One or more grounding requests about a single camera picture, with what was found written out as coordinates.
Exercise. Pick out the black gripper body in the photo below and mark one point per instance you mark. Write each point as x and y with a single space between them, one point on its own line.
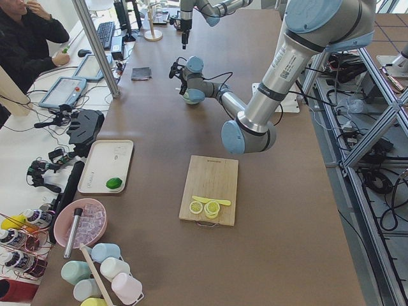
183 83

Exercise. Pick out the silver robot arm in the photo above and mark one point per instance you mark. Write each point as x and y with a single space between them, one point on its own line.
309 28
195 87

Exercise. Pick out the pink bowl of ice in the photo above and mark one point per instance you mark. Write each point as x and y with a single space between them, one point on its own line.
91 227

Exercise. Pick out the grey folded cloth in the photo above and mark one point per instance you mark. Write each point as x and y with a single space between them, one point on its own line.
141 73

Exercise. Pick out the wooden mug tree stand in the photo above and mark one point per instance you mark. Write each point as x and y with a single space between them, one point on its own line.
156 14

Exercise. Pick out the black keyboard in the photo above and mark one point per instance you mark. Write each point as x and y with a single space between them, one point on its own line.
105 33

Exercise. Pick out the teach pendant tablet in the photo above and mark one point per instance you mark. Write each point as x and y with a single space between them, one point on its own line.
89 69
65 91

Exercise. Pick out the wooden cutting board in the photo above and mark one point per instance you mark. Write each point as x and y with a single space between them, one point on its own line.
212 178

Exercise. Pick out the black plastic stand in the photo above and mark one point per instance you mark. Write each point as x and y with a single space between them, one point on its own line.
83 130

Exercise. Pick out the black computer mouse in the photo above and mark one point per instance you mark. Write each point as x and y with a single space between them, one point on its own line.
83 52

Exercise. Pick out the cream rabbit tray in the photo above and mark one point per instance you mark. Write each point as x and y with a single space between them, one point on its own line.
106 159

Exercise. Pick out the yellow plastic knife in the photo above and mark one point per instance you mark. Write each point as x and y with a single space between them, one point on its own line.
207 200

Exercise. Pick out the green lime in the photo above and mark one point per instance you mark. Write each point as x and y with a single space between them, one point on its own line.
114 183

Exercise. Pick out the black bar device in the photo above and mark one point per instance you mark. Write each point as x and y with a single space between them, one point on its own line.
67 196

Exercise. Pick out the person in black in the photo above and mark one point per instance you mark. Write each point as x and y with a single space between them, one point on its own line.
26 27

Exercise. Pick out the light blue cup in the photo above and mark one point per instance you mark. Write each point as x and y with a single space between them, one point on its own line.
102 251

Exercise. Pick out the cream white cup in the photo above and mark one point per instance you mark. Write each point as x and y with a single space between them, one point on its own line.
111 267

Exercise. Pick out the white spice bottle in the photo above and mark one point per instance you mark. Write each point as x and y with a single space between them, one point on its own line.
38 218
13 238
17 260

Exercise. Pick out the pink cup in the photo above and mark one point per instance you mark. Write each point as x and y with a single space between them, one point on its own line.
128 289

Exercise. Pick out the mint green cup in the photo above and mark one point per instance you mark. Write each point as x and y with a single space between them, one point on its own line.
75 271

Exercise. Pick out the pale blue cup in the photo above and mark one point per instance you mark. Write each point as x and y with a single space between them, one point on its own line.
85 289

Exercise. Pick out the yellow cup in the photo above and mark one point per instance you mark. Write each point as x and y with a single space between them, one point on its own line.
92 301

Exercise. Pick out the aluminium frame post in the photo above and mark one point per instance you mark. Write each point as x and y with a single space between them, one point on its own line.
92 36

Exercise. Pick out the steel scoop handle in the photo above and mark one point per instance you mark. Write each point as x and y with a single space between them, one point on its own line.
71 237

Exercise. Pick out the wooden rack handle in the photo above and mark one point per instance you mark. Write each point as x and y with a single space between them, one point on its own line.
99 282

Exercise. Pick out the white wire cup rack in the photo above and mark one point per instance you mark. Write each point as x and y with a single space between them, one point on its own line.
128 289

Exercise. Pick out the copper wire bottle rack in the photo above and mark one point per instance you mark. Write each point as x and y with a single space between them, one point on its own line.
37 245

